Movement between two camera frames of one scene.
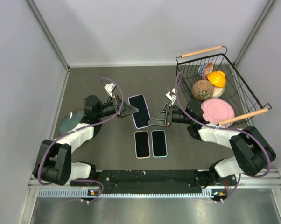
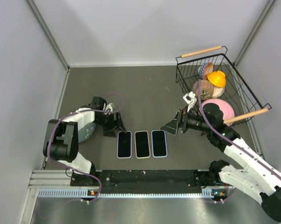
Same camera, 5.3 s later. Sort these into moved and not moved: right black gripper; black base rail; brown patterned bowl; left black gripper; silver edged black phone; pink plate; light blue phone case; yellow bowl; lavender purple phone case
Moved: right black gripper; lavender purple phone case; left black gripper
Not moved: light blue phone case; pink plate; black base rail; yellow bowl; brown patterned bowl; silver edged black phone
